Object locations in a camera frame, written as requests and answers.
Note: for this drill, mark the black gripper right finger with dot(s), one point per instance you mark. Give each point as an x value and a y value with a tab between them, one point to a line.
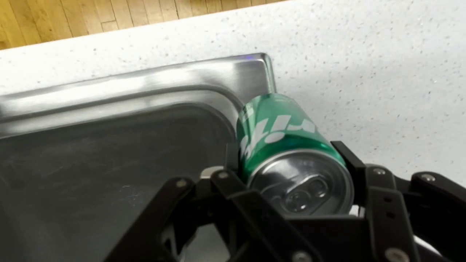
393	213

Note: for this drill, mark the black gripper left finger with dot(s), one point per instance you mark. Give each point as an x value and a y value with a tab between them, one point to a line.
218	213

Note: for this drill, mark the green soda can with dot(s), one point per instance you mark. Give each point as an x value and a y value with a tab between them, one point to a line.
281	135

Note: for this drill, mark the stainless steel sink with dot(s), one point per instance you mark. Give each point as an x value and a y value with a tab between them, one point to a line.
96	160

